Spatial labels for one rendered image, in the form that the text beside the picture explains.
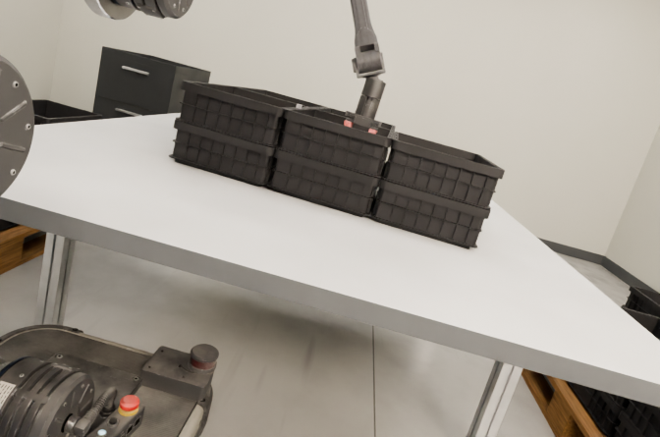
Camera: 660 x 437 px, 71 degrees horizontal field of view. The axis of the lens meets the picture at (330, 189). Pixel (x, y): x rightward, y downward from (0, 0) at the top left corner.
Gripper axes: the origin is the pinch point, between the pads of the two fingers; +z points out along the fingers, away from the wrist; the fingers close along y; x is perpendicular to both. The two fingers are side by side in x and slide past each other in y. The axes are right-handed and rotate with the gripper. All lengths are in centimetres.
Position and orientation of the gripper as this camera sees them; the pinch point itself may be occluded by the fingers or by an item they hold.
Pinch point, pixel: (354, 147)
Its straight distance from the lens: 131.8
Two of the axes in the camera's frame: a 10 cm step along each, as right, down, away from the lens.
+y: -9.4, -3.3, 0.9
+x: -1.4, 1.4, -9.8
